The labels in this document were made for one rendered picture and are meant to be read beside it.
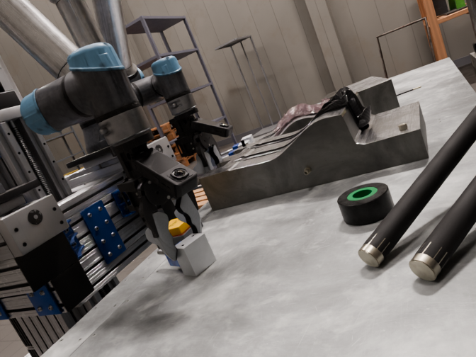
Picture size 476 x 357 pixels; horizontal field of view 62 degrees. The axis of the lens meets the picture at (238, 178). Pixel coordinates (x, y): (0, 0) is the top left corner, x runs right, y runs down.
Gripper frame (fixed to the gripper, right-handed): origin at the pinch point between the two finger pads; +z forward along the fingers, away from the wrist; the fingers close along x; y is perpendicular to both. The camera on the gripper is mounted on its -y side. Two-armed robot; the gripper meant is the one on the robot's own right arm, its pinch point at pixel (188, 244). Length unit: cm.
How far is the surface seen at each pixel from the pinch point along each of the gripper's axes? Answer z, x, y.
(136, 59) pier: -146, -465, 663
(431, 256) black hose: 1.9, -2.2, -39.5
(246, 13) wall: -131, -563, 428
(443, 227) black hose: 0.9, -6.3, -39.6
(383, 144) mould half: -0.4, -36.8, -20.2
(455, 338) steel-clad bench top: 4.6, 6.0, -43.3
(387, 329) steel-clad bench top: 4.6, 6.4, -37.4
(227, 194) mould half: 1.4, -24.4, 14.8
